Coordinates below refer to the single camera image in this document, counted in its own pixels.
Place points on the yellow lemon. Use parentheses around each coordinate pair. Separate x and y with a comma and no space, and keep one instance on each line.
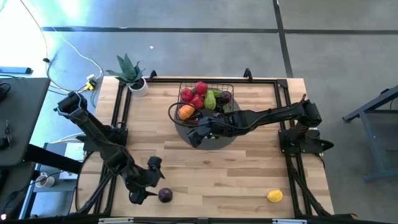
(275,196)

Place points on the black frame bracket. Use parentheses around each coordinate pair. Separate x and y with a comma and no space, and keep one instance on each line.
(152,76)
(247,74)

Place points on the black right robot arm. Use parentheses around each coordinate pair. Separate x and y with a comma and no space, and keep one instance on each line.
(273,113)

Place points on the round grey mat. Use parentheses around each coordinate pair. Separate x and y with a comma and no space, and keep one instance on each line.
(217,143)

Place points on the white box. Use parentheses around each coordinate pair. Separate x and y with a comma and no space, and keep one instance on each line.
(74,152)

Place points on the black headset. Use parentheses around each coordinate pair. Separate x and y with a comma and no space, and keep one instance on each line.
(3,90)

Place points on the white power strip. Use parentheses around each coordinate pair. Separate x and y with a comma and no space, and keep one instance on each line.
(91,81)

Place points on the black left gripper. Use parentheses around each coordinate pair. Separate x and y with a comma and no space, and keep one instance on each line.
(140,180)

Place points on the silver mounting plate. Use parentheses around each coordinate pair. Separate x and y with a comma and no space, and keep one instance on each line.
(289,221)
(115,221)

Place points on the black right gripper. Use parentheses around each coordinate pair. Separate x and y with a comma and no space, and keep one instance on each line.
(222,126)

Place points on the snake plant in white pot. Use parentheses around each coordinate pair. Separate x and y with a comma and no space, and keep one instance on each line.
(129,71)

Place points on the dark purple plum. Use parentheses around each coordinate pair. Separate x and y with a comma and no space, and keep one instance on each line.
(165,195)
(225,97)

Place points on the bumpy green cucumber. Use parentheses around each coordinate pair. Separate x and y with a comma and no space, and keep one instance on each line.
(210,99)

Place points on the dark grey desk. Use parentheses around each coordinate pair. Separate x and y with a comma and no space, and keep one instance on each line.
(25,109)

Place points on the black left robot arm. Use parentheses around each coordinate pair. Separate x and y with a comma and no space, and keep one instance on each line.
(93,127)

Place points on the black aluminium table frame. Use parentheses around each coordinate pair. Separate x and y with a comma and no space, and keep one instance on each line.
(161,80)

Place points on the white mug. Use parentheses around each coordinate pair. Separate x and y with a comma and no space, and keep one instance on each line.
(43,180)

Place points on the blue flat bar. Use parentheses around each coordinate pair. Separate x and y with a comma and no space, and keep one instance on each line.
(15,70)

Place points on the orange oval fruit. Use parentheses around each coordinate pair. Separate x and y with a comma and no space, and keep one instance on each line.
(186,112)

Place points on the blue-grey metal table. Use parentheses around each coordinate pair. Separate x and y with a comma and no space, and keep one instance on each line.
(377,149)

